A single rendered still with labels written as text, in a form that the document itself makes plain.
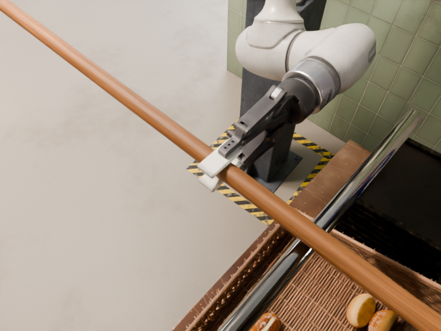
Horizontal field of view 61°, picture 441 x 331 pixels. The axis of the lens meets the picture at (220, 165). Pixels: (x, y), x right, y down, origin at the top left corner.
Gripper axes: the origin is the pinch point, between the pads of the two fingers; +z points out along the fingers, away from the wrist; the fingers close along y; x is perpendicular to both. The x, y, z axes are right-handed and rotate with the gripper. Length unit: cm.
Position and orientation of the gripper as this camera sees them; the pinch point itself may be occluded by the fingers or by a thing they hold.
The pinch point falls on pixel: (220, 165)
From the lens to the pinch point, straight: 56.8
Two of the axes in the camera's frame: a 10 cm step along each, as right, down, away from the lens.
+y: 0.0, 5.7, 8.2
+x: -7.3, -5.6, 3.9
